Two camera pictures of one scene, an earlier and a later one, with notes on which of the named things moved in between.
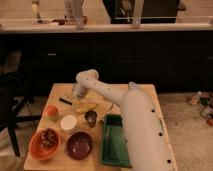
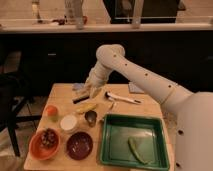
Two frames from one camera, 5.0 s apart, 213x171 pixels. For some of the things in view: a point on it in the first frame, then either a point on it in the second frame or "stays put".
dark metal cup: x=91 y=117 stays put
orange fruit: x=51 y=111 stays put
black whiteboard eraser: x=63 y=100 to x=76 y=101
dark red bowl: x=79 y=145 stays put
